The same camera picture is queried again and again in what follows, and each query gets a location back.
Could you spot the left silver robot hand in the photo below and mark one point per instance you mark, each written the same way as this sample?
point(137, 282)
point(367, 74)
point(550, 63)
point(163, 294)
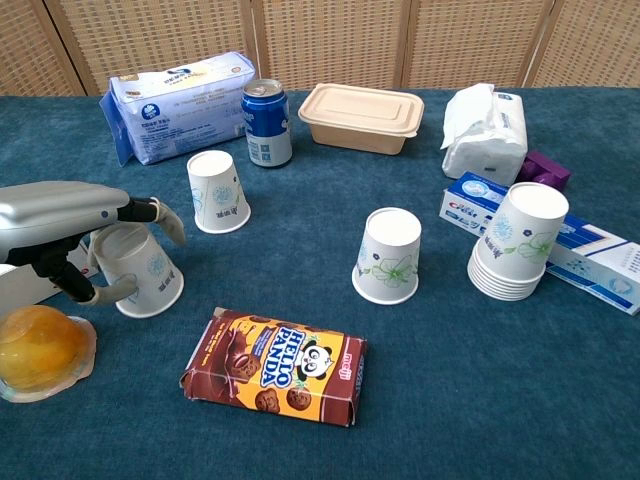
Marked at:
point(50, 210)

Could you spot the white paper cup blue flower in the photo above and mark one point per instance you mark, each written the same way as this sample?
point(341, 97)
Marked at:
point(150, 280)
point(215, 190)

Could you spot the white paper cup green flower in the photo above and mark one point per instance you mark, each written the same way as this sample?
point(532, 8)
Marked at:
point(390, 260)

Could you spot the stack of white paper cups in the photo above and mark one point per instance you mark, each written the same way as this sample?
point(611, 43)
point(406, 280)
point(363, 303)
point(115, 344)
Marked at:
point(520, 240)

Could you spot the white cardboard box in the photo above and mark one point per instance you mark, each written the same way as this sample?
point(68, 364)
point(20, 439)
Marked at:
point(20, 290)

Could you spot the orange bun in wrapper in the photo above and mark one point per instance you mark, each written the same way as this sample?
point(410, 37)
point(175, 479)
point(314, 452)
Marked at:
point(35, 350)

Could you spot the blue white tissue pack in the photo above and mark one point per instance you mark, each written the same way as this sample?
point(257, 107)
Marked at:
point(175, 120)

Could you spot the blue drink can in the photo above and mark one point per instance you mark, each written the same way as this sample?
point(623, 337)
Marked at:
point(267, 125)

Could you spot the blue table cloth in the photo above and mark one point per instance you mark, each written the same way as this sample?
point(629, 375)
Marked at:
point(320, 250)

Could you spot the brown Hello Panda box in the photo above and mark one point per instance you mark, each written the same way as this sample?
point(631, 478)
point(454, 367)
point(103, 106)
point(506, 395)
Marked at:
point(280, 370)

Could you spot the wooden rattan folding screen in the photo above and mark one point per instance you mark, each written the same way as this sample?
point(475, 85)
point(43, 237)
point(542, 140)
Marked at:
point(325, 40)

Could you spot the beige lidded lunch box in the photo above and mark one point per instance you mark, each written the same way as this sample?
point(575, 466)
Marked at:
point(360, 110)

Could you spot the white opened tissue pack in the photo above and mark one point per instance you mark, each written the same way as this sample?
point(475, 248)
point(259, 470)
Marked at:
point(485, 145)

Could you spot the small purple block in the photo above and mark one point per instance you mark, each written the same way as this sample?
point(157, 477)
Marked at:
point(547, 172)

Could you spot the blue white toothpaste box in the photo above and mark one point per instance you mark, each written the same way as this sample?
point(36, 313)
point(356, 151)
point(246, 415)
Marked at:
point(590, 255)

